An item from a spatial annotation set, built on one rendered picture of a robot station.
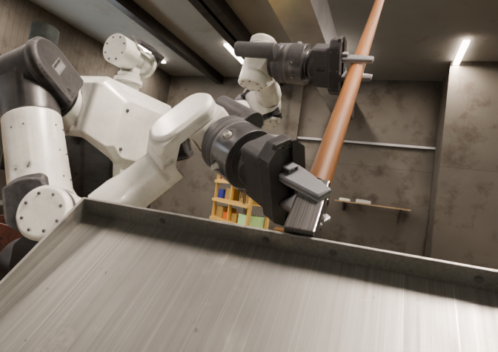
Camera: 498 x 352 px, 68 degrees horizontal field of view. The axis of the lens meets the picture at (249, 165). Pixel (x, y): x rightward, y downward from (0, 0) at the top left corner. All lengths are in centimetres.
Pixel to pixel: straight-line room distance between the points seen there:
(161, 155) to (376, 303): 35
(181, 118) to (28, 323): 31
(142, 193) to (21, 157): 19
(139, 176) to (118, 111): 23
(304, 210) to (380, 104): 1047
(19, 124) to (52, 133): 5
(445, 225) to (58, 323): 892
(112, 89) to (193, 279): 49
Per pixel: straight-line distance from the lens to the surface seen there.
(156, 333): 36
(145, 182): 57
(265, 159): 43
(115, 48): 89
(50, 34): 667
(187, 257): 41
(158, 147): 56
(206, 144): 53
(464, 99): 956
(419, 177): 1051
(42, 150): 65
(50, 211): 58
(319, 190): 41
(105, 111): 77
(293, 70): 83
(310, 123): 1092
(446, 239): 917
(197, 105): 57
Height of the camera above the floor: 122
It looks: 4 degrees up
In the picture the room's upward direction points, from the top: 8 degrees clockwise
